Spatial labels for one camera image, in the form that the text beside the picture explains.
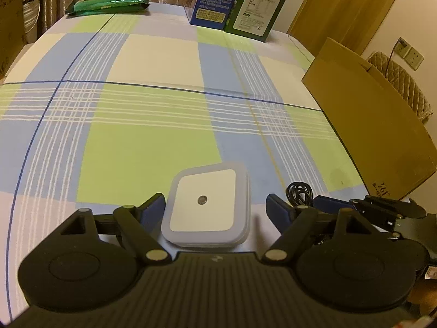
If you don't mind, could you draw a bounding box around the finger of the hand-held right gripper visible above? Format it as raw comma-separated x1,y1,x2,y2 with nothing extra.
312,195,376,217

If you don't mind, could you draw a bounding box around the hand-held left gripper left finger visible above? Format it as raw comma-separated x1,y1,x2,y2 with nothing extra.
51,193,173,266

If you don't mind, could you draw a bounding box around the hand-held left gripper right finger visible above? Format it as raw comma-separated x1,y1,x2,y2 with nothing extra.
261,194,386,265

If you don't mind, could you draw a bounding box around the black cable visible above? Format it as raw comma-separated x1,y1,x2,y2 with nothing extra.
286,182,314,209

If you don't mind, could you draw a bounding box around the white square night light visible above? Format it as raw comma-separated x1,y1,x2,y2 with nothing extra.
160,162,251,250

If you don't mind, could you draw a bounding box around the checked cloth desktop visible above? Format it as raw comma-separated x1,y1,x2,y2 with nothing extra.
0,2,374,320

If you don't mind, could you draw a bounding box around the quilted chair cover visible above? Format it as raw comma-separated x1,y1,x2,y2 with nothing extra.
367,51,434,124

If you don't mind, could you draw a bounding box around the yellow curtain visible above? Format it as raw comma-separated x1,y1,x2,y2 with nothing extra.
287,0,408,57

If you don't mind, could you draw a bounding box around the tall green carton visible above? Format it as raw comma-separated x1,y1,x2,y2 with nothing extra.
223,0,293,42

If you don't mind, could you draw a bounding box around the tall blue carton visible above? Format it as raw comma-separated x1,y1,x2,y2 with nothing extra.
189,0,250,31

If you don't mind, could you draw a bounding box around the green wet wipes pack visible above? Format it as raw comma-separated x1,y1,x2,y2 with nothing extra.
66,0,151,17

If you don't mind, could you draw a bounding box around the plain brown cardboard box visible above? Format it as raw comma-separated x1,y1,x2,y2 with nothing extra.
0,0,28,79

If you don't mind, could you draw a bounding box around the striped bag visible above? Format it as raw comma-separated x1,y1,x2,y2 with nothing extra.
22,0,45,43

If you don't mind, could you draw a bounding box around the charger cable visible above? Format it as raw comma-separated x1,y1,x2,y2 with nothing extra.
384,46,400,76

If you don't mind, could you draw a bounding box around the wall socket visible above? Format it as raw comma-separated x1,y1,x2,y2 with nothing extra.
396,37,424,71

